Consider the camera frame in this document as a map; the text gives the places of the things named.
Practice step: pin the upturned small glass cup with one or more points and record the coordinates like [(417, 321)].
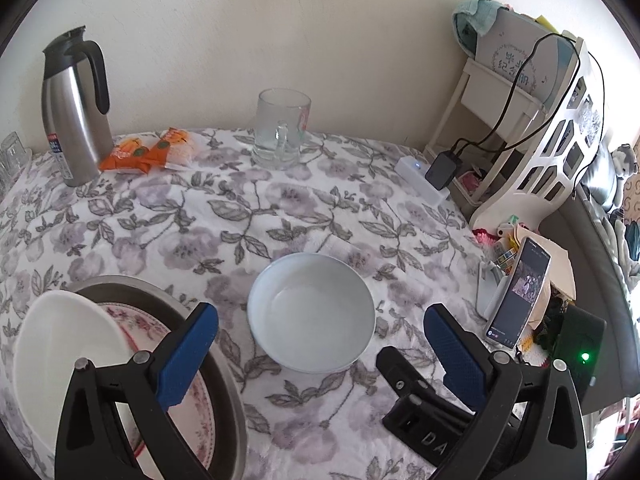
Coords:
[(14, 156)]

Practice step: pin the floral fleece tablecloth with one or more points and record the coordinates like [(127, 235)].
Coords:
[(206, 233)]

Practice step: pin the pale blue round bowl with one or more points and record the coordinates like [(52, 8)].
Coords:
[(311, 313)]

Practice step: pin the black power adapter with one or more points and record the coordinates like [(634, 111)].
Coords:
[(443, 169)]

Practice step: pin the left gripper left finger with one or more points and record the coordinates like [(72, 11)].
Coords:
[(92, 442)]

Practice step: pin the pink floral plate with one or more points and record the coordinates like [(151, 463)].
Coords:
[(194, 416)]

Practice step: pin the clear glass mug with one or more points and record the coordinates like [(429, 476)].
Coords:
[(279, 127)]

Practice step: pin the white square bowl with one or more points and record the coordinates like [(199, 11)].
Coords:
[(59, 328)]

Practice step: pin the white phone stand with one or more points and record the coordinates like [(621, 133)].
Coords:
[(490, 282)]

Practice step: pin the smartphone on stand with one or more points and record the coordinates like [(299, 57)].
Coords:
[(519, 297)]

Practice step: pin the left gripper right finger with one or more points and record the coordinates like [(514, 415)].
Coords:
[(550, 441)]

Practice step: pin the orange snack packet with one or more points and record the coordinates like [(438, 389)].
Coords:
[(176, 150), (128, 154)]

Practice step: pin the stainless steel thermos jug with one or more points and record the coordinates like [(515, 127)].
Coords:
[(75, 102)]

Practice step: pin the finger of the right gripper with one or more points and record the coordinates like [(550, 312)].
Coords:
[(402, 377)]

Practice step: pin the white shelf unit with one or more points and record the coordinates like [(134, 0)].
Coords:
[(533, 153)]

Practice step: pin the large stainless steel basin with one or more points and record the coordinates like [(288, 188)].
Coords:
[(230, 448)]

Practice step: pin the white power strip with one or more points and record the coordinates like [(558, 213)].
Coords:
[(413, 172)]

